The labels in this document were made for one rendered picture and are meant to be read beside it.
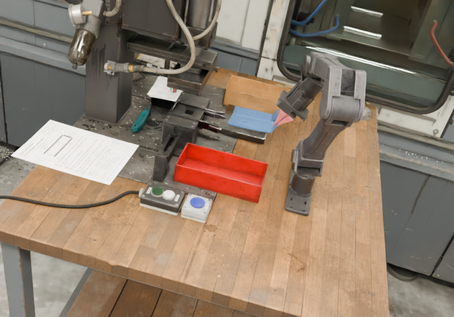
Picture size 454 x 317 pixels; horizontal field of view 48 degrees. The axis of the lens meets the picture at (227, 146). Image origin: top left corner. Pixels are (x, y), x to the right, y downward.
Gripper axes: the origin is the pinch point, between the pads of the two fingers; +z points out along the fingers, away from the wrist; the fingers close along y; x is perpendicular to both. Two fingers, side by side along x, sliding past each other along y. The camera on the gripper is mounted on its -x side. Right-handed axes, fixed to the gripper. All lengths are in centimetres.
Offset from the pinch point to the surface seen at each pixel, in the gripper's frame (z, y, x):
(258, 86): 10.0, 8.1, -34.7
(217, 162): 15.3, 7.5, 13.8
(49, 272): 126, 27, -2
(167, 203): 18.2, 13.6, 38.8
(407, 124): -8, -50, -57
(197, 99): 14.6, 23.4, -7.2
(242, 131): 13.0, 5.2, -6.5
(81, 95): 84, 67, -62
